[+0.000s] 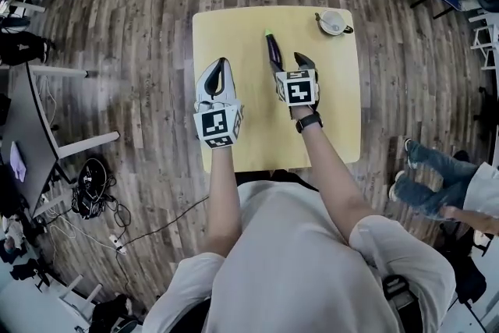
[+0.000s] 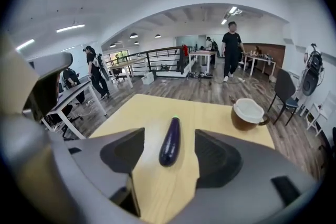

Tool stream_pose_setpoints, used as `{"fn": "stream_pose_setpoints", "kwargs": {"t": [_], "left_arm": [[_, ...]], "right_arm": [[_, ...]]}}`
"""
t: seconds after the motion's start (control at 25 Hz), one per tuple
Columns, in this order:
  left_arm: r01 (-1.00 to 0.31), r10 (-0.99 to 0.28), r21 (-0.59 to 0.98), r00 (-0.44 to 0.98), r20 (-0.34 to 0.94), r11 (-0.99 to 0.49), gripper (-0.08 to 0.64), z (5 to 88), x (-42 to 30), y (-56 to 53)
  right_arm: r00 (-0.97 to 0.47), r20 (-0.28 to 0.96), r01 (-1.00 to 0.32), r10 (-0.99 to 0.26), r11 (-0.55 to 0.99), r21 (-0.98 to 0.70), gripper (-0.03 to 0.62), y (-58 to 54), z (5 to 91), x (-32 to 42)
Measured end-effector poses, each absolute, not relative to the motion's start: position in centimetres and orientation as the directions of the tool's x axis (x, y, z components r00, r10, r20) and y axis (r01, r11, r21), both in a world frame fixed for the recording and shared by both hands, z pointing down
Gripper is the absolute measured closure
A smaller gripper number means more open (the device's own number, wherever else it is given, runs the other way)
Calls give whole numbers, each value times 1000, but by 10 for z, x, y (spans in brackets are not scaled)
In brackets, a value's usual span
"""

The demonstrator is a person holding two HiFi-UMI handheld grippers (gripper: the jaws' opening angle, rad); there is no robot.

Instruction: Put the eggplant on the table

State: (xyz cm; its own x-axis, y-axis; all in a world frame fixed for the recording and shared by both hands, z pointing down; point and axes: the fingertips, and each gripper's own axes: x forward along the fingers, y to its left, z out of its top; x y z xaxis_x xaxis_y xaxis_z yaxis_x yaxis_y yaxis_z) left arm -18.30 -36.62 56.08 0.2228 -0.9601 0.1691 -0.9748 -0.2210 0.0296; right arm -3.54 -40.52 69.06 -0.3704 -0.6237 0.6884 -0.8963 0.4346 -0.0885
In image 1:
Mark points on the person's left forearm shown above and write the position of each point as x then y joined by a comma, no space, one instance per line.
224,199

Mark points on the person's right forearm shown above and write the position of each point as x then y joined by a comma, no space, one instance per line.
331,179

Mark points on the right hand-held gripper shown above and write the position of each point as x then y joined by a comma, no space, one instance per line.
298,89

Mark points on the purple paper sheet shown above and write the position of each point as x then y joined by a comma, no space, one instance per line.
18,161

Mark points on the grey table with white legs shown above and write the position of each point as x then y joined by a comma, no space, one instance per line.
27,136

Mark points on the light wooden square table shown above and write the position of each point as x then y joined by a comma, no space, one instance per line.
249,128

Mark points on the white power strip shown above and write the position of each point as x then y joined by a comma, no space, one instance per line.
118,243

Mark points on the person's white shirt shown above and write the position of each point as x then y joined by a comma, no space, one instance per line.
300,265

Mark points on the black wrist watch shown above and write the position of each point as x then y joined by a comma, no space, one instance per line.
310,122

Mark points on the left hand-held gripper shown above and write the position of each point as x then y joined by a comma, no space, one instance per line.
218,125

